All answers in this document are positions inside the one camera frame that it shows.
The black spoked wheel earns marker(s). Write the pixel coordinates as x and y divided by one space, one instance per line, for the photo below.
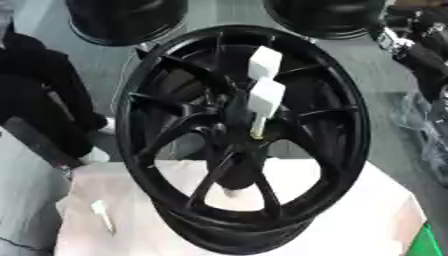
326 140

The black round wheel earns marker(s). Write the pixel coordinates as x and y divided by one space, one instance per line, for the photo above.
125 18
326 15

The person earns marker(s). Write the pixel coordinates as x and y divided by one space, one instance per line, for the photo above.
41 100

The clear plastic bag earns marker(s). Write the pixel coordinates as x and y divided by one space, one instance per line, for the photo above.
426 130

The black and silver equipment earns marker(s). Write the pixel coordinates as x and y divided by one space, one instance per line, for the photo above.
417 36

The green object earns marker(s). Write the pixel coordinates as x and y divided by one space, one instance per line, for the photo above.
424 242

